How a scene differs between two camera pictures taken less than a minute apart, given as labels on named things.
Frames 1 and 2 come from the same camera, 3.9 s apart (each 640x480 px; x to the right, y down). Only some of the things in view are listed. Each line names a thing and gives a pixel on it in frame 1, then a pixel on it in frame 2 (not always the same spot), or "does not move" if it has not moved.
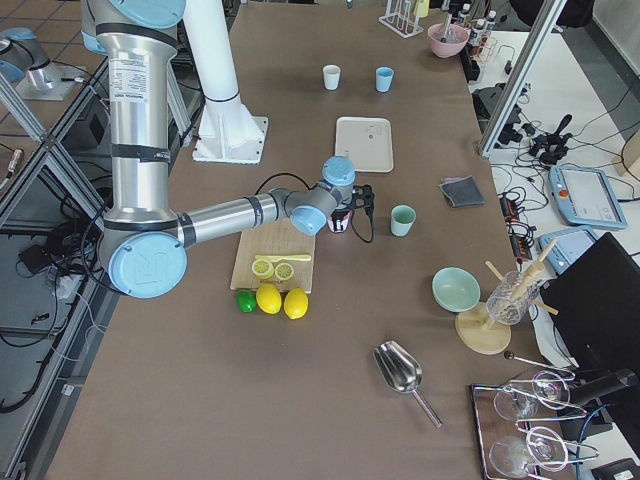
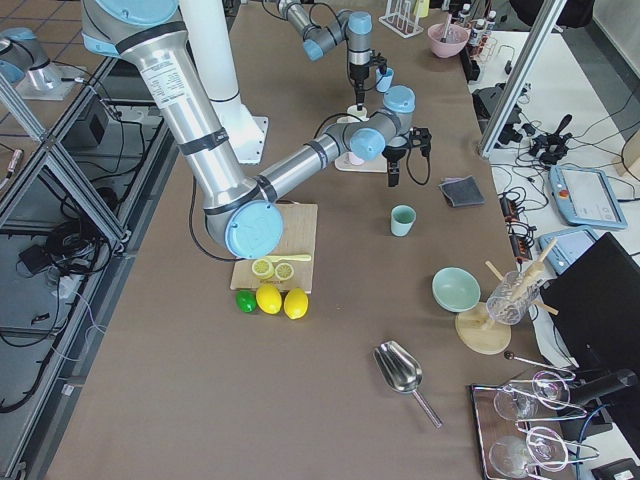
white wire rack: x=400 y=17 does not move
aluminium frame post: x=549 y=13 does not move
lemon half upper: x=283 y=271 does not move
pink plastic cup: x=344 y=224 → x=355 y=160
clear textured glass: x=512 y=298 does not move
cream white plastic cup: x=331 y=74 → x=360 y=114
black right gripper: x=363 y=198 → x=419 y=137
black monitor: x=596 y=307 does not move
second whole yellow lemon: x=269 y=299 does not move
